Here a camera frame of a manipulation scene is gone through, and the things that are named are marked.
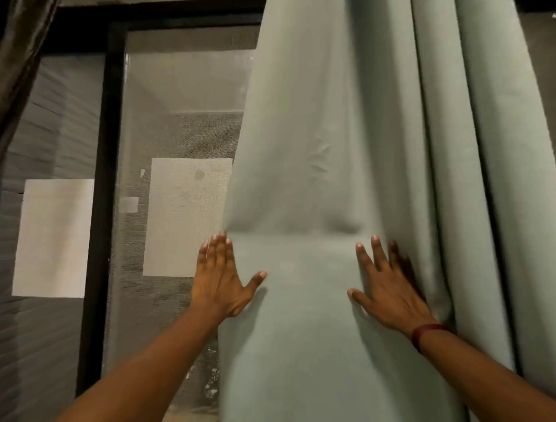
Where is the brown satin curtain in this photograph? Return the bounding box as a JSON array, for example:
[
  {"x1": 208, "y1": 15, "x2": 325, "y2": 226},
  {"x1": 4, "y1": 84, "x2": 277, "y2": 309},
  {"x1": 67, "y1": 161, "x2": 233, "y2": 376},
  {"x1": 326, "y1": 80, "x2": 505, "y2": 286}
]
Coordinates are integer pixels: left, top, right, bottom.
[{"x1": 0, "y1": 0, "x2": 61, "y2": 168}]

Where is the person's left forearm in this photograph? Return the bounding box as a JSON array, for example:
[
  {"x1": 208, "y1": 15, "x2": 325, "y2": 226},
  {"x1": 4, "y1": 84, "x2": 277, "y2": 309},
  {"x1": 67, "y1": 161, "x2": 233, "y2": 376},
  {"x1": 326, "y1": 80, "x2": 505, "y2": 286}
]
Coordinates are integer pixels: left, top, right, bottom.
[{"x1": 54, "y1": 304, "x2": 226, "y2": 422}]

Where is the pale green curtain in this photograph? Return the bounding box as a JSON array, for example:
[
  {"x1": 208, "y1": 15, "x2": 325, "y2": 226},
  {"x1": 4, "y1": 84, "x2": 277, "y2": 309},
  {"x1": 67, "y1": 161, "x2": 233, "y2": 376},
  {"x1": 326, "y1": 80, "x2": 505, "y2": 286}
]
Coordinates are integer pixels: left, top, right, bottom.
[{"x1": 217, "y1": 0, "x2": 556, "y2": 422}]

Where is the white paper sheet with drawing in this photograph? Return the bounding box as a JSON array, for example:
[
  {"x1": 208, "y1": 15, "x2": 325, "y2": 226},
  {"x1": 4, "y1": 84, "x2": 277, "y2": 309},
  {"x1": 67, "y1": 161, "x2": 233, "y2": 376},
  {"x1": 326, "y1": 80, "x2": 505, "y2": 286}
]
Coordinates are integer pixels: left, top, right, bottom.
[{"x1": 142, "y1": 158, "x2": 233, "y2": 278}]

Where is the black window frame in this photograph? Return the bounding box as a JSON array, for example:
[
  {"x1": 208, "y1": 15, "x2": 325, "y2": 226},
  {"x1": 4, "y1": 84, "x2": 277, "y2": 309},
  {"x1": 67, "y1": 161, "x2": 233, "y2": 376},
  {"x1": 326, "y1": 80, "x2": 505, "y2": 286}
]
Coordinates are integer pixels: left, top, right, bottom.
[{"x1": 39, "y1": 6, "x2": 266, "y2": 396}]

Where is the red thread bracelet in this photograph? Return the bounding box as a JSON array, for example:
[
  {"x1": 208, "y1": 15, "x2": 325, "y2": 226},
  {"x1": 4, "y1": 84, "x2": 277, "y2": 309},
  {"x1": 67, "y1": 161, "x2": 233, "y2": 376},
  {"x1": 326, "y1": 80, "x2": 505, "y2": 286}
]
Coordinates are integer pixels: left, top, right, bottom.
[{"x1": 410, "y1": 323, "x2": 453, "y2": 354}]

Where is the person's right forearm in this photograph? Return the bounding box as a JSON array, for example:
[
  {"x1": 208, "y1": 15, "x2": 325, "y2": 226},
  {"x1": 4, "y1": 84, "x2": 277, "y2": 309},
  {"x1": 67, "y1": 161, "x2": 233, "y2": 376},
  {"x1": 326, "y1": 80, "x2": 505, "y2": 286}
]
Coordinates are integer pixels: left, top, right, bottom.
[{"x1": 419, "y1": 330, "x2": 556, "y2": 422}]

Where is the person's left hand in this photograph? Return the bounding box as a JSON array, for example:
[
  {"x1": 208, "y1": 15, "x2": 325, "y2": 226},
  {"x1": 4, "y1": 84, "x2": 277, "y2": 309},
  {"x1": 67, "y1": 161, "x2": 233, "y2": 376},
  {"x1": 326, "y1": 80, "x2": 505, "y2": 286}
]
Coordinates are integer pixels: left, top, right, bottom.
[{"x1": 191, "y1": 231, "x2": 268, "y2": 321}]

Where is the plain white paper sheet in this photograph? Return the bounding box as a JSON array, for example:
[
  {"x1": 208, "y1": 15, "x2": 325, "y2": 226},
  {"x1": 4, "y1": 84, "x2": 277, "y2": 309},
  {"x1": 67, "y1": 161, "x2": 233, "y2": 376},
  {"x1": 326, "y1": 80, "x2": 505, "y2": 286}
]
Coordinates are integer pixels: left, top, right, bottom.
[{"x1": 12, "y1": 179, "x2": 96, "y2": 299}]

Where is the person's right hand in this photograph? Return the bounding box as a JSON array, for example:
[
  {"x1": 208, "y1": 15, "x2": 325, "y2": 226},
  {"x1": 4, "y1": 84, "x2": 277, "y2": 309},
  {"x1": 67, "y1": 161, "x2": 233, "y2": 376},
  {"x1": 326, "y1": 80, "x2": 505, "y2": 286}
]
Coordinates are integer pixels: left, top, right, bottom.
[{"x1": 347, "y1": 235, "x2": 440, "y2": 340}]

